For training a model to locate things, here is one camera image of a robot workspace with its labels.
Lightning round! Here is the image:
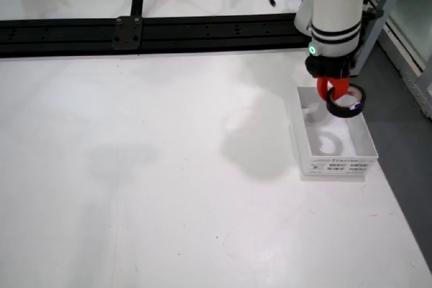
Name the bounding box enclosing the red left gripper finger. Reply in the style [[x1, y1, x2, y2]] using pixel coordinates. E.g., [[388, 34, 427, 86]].
[[316, 77, 329, 103]]

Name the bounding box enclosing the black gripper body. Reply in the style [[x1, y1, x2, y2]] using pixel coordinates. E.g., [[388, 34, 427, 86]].
[[305, 52, 357, 78]]

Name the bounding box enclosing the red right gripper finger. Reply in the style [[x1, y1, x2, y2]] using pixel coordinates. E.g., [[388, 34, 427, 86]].
[[327, 76, 351, 103]]

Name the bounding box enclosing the black tape roll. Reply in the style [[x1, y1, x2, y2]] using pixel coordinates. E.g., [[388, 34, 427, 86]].
[[325, 82, 367, 119]]

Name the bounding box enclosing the white cardboard bin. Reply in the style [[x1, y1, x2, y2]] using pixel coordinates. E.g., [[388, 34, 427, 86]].
[[290, 86, 379, 181]]

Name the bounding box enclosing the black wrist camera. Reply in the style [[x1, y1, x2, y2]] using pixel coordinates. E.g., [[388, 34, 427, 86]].
[[366, 6, 385, 21]]

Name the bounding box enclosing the grey window frame rail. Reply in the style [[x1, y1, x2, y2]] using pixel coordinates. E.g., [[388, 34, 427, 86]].
[[366, 0, 432, 117]]

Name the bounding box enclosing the black aluminium rail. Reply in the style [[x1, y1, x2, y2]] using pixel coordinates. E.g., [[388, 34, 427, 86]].
[[0, 12, 313, 59]]

